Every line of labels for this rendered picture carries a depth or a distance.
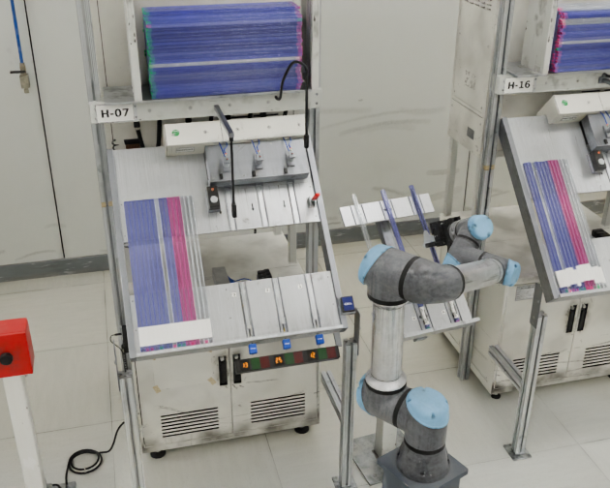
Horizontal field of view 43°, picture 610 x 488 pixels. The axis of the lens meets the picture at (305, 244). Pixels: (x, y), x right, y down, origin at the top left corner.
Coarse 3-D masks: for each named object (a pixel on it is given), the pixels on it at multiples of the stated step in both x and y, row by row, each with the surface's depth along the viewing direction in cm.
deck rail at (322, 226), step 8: (312, 152) 269; (312, 160) 268; (312, 168) 267; (312, 176) 267; (320, 192) 265; (320, 200) 264; (320, 208) 263; (320, 216) 262; (320, 224) 262; (320, 232) 264; (328, 232) 260; (320, 240) 265; (328, 240) 259; (328, 248) 258; (328, 256) 257; (328, 264) 258; (336, 272) 256; (336, 280) 255; (336, 288) 254; (336, 296) 253; (344, 320) 251; (344, 328) 251
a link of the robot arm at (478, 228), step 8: (472, 216) 230; (480, 216) 227; (456, 224) 236; (464, 224) 230; (472, 224) 226; (480, 224) 226; (488, 224) 227; (456, 232) 235; (464, 232) 228; (472, 232) 226; (480, 232) 226; (488, 232) 226; (480, 240) 228
